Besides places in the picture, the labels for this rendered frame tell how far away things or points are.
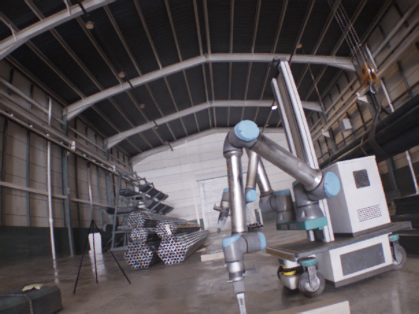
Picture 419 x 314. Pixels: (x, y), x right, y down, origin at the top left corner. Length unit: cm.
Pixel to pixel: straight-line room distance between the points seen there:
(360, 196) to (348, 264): 48
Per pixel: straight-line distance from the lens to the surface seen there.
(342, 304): 141
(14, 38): 1232
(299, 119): 204
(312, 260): 178
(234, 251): 124
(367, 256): 191
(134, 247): 493
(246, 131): 138
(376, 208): 205
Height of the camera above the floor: 58
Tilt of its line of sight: 14 degrees up
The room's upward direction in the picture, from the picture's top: 9 degrees counter-clockwise
